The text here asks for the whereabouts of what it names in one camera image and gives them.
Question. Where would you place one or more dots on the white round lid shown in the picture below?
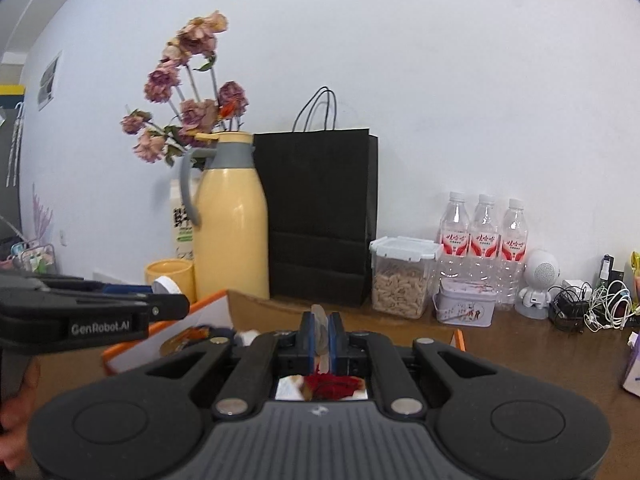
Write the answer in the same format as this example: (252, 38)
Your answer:
(167, 285)

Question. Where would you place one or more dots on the yellow mug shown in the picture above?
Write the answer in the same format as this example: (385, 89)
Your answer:
(170, 275)

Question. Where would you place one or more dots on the purple wall decal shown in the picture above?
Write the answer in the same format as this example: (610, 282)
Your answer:
(41, 215)

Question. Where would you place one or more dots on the orange and white cardboard box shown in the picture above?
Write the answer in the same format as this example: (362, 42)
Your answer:
(270, 310)

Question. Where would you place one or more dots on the purple tissue pack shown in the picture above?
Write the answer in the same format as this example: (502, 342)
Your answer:
(632, 365)

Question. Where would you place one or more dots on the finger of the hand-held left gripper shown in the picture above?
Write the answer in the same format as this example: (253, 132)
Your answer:
(127, 289)
(170, 306)

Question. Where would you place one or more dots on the clear water bottle red label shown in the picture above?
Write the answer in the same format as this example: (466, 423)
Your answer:
(515, 260)
(485, 242)
(454, 240)

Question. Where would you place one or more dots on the red artificial flower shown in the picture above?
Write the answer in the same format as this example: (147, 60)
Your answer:
(332, 385)

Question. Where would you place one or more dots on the black charger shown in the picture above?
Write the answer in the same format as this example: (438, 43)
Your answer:
(610, 270)

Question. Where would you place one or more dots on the dried pink flower bouquet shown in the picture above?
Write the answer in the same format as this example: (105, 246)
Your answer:
(195, 75)

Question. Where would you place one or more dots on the yellow thermos jug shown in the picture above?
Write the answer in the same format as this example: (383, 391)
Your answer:
(230, 230)

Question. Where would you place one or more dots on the pale printed tin box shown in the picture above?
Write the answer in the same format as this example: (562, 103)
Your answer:
(465, 307)

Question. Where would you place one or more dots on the black paper bag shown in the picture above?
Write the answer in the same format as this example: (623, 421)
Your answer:
(320, 210)

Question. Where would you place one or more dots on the person's left hand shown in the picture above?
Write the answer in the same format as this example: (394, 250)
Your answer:
(15, 430)

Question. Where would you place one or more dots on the white milk carton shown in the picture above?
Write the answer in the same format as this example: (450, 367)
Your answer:
(182, 225)

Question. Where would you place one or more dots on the clear container of seeds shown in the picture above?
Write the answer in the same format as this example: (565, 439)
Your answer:
(400, 285)

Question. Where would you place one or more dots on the dark wall panel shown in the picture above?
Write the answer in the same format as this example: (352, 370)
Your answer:
(9, 170)

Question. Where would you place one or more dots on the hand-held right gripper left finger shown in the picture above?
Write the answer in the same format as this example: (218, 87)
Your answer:
(308, 335)

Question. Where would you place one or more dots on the colourful snack packet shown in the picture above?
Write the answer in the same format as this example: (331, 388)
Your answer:
(636, 275)

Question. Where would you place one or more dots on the white robot-shaped speaker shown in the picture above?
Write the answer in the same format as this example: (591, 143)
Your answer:
(540, 275)

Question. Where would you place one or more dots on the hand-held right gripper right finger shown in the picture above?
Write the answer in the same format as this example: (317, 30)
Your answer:
(335, 335)

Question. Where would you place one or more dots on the framed wall picture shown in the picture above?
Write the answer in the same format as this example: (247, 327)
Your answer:
(49, 82)

